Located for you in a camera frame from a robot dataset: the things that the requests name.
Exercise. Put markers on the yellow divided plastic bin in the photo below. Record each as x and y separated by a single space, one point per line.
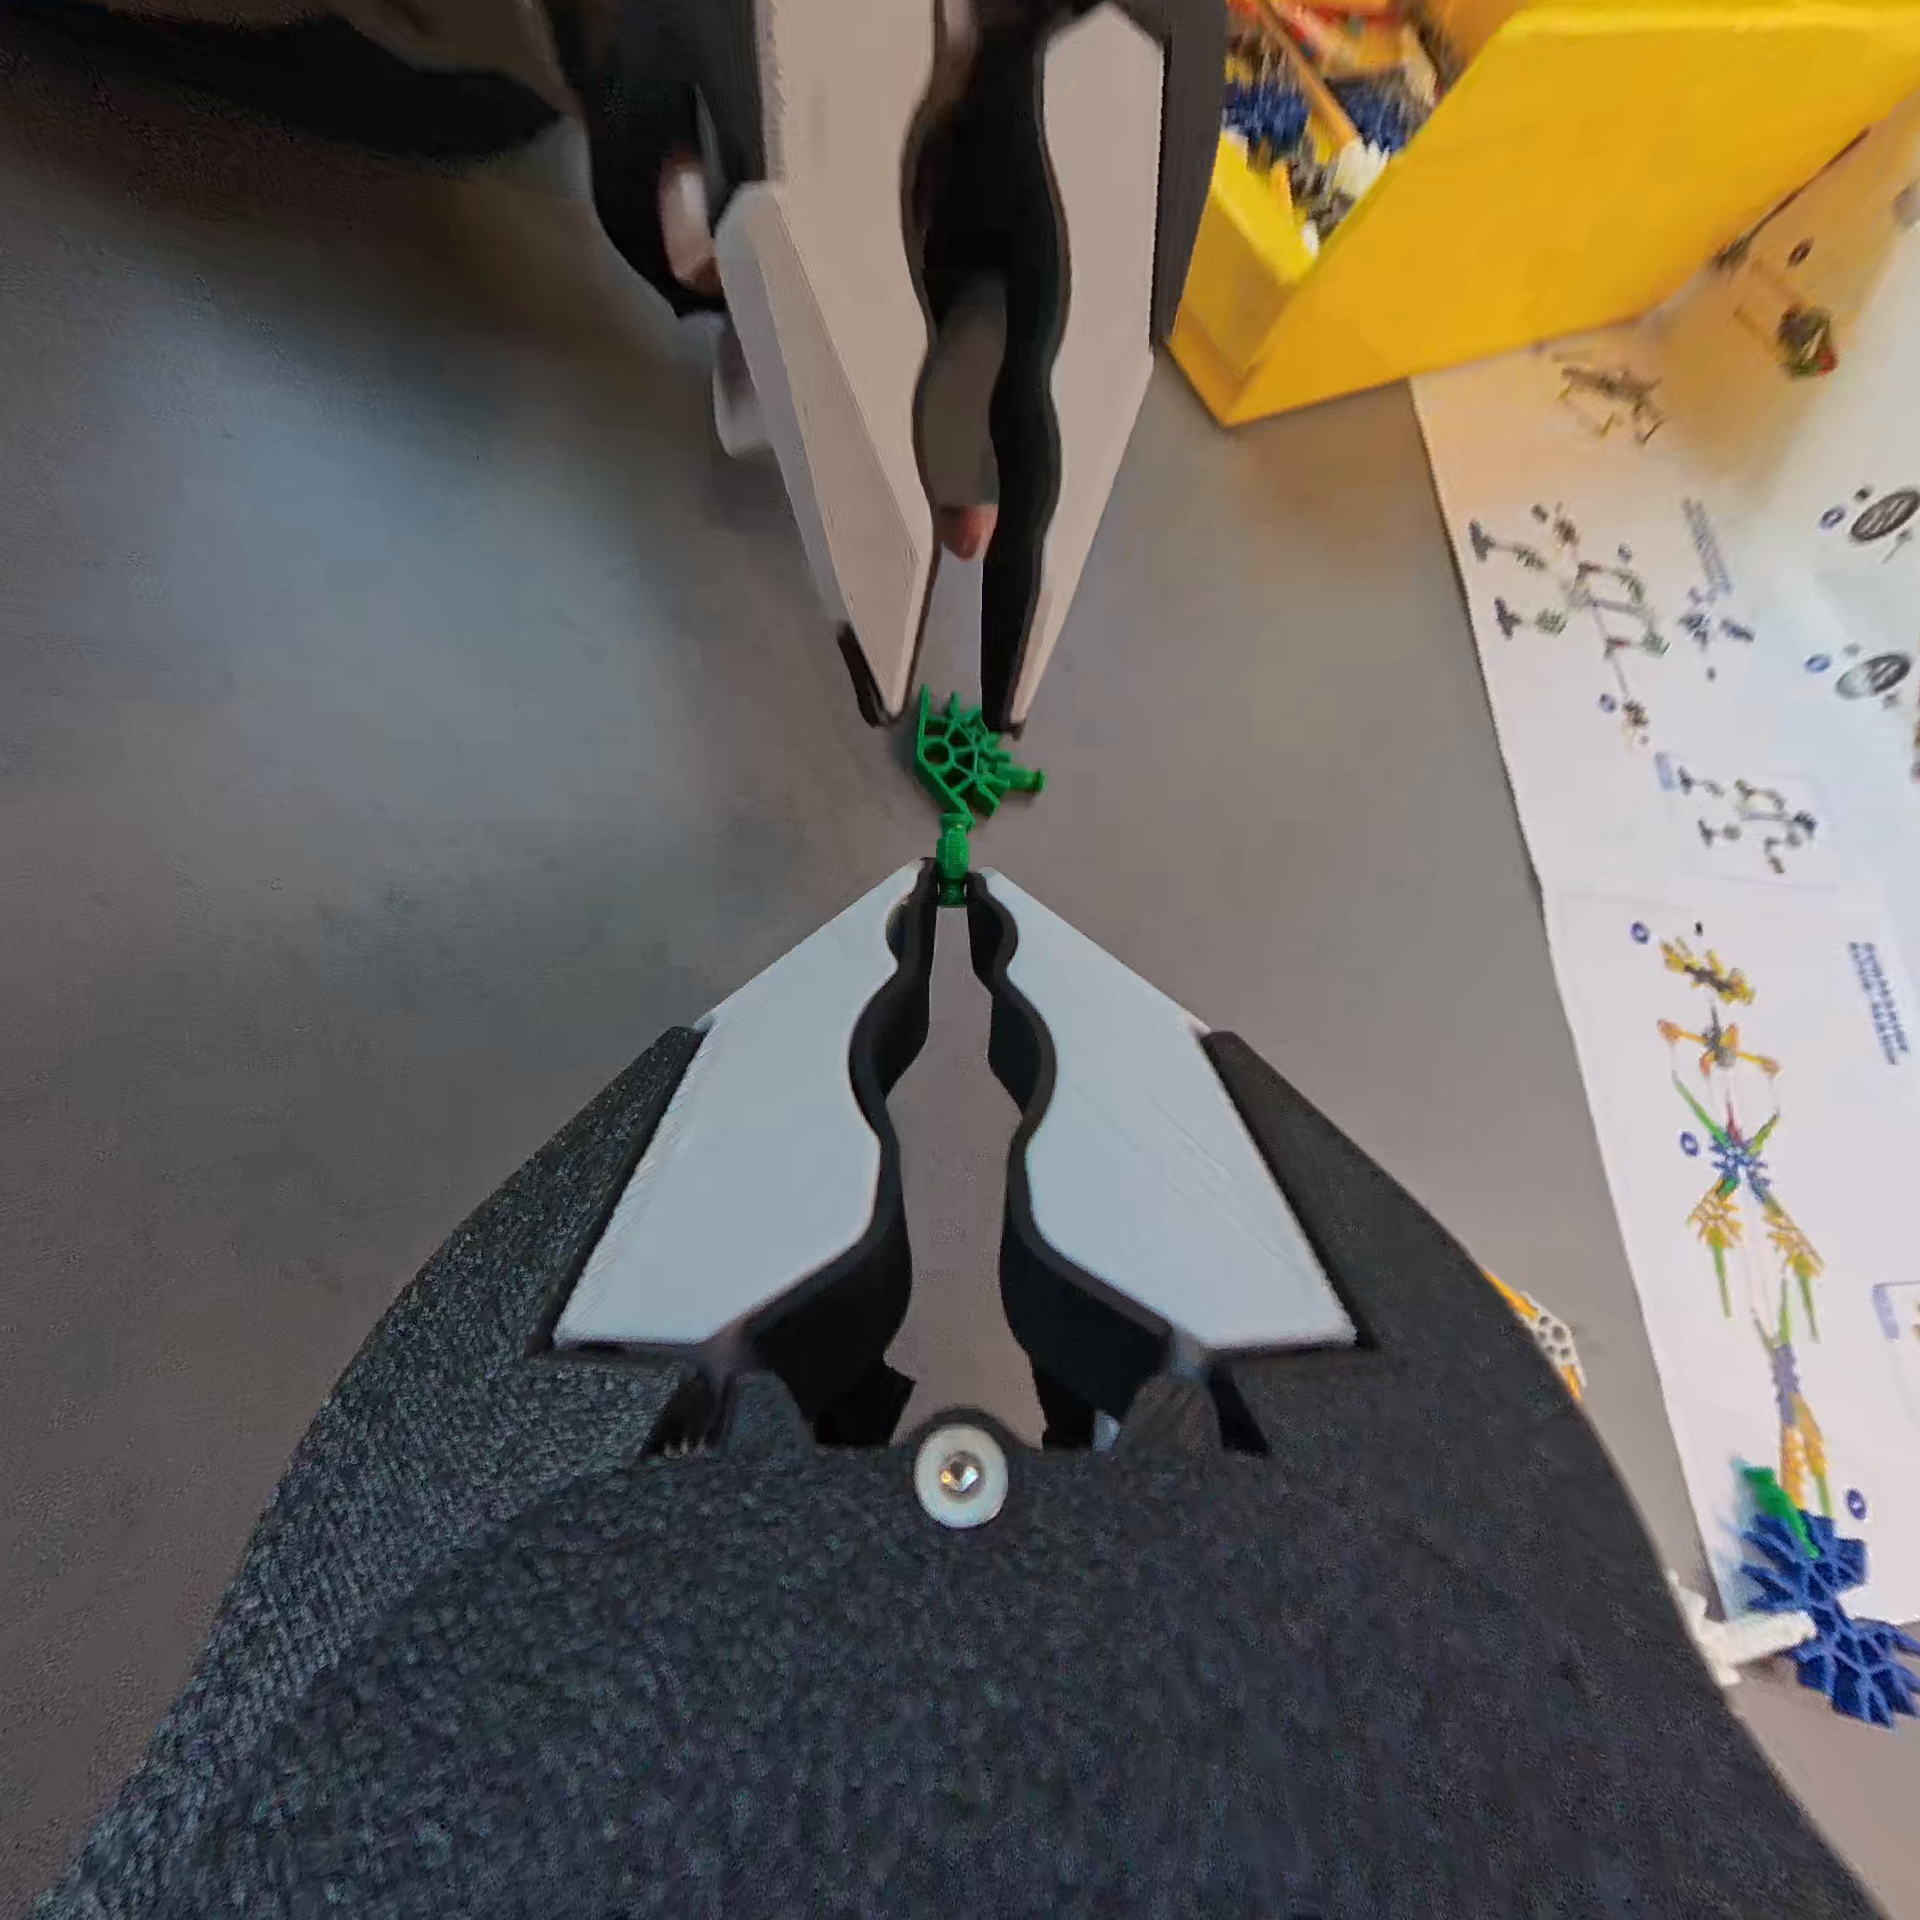
1573 195

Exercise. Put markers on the person's left hand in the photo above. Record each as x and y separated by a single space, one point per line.
963 448

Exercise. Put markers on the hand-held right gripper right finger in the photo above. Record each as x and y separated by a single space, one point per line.
1186 1187

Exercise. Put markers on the person's left forearm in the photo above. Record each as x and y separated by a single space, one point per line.
450 20

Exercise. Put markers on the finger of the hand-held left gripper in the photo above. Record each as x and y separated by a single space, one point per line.
840 301
1110 223

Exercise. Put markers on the green and blue toy assembly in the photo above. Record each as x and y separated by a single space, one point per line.
967 759

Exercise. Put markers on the white toy instruction sheet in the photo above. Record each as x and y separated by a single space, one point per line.
1723 780

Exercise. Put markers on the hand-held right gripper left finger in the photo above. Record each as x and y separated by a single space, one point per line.
718 1187

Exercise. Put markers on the pile of toy pieces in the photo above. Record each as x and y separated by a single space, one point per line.
1306 105

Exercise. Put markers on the multicoloured toy hand assembly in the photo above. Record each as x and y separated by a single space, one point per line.
1824 1597

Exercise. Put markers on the grey desk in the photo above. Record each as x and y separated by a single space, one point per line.
375 750

